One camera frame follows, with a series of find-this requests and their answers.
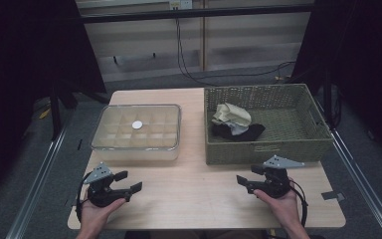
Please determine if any cream divided storage box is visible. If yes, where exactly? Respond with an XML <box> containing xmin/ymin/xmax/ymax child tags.
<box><xmin>91</xmin><ymin>142</ymin><xmax>181</xmax><ymax>163</ymax></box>

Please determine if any black metal stand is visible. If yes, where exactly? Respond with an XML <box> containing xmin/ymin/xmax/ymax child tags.
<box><xmin>321</xmin><ymin>71</ymin><xmax>334</xmax><ymax>129</ymax></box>
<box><xmin>48</xmin><ymin>76</ymin><xmax>81</xmax><ymax>142</ymax></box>

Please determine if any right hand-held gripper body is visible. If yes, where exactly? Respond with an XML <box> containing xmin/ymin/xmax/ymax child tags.
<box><xmin>253</xmin><ymin>154</ymin><xmax>306</xmax><ymax>199</ymax></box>

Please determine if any beige sock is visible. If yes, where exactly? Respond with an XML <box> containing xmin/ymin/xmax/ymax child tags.
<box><xmin>223</xmin><ymin>103</ymin><xmax>253</xmax><ymax>127</ymax></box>
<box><xmin>211</xmin><ymin>103</ymin><xmax>237</xmax><ymax>126</ymax></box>

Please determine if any right hand-held gripper cable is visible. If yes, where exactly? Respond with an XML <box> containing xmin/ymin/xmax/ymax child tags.
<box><xmin>288</xmin><ymin>179</ymin><xmax>309</xmax><ymax>229</ymax></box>

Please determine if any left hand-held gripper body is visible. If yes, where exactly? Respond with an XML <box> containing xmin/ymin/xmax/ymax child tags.
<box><xmin>83</xmin><ymin>161</ymin><xmax>132</xmax><ymax>209</ymax></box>

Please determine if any clear plastic lid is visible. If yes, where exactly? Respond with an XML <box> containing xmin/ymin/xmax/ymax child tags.
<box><xmin>90</xmin><ymin>104</ymin><xmax>182</xmax><ymax>152</ymax></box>

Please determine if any wall socket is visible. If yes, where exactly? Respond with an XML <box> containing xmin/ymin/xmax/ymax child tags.
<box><xmin>168</xmin><ymin>0</ymin><xmax>194</xmax><ymax>10</ymax></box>

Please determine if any left hand-held gripper cable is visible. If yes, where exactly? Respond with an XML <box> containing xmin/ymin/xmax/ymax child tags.
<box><xmin>75</xmin><ymin>172</ymin><xmax>95</xmax><ymax>223</ymax></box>

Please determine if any hand-held gripper cable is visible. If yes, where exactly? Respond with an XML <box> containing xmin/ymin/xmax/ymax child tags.
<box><xmin>288</xmin><ymin>179</ymin><xmax>309</xmax><ymax>229</ymax></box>
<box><xmin>75</xmin><ymin>172</ymin><xmax>95</xmax><ymax>223</ymax></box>

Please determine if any person's right hand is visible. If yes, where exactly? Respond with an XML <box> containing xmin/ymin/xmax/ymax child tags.
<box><xmin>253</xmin><ymin>184</ymin><xmax>308</xmax><ymax>230</ymax></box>

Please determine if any person's left hand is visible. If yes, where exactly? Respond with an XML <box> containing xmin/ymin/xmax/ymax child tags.
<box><xmin>79</xmin><ymin>197</ymin><xmax>127</xmax><ymax>235</ymax></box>

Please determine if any dark curtain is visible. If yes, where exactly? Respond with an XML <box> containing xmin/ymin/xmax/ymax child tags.
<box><xmin>289</xmin><ymin>0</ymin><xmax>382</xmax><ymax>168</ymax></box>
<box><xmin>0</xmin><ymin>0</ymin><xmax>107</xmax><ymax>208</ymax></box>

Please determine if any green woven basket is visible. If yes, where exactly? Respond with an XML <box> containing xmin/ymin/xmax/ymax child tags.
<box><xmin>203</xmin><ymin>83</ymin><xmax>334</xmax><ymax>166</ymax></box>

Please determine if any metal floor rail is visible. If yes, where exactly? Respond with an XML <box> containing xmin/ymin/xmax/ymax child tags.
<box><xmin>5</xmin><ymin>127</ymin><xmax>70</xmax><ymax>239</ymax></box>
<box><xmin>314</xmin><ymin>99</ymin><xmax>382</xmax><ymax>239</ymax></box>

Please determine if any black crossbar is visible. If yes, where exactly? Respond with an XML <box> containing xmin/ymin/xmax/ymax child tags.
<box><xmin>79</xmin><ymin>4</ymin><xmax>314</xmax><ymax>24</ymax></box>

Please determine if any black power cable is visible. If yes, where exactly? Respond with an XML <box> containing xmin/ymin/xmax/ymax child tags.
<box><xmin>192</xmin><ymin>60</ymin><xmax>296</xmax><ymax>83</ymax></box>
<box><xmin>175</xmin><ymin>18</ymin><xmax>219</xmax><ymax>88</ymax></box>

